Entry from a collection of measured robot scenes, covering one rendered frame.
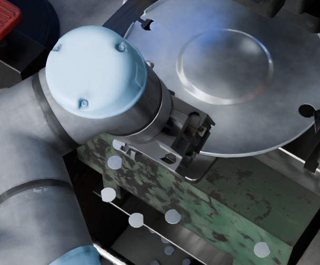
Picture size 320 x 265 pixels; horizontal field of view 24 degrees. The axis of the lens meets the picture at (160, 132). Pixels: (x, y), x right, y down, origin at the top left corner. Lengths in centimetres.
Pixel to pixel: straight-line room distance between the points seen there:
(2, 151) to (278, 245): 54
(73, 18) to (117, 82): 155
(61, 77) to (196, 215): 58
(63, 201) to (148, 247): 115
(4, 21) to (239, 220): 44
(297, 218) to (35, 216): 55
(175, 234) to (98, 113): 82
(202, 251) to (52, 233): 84
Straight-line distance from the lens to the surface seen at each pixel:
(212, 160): 96
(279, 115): 100
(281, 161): 109
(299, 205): 110
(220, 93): 101
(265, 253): 105
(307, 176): 109
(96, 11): 216
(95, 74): 62
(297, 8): 96
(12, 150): 64
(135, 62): 63
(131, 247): 176
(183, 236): 143
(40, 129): 65
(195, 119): 82
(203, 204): 112
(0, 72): 120
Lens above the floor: 160
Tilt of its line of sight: 57 degrees down
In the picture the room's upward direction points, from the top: straight up
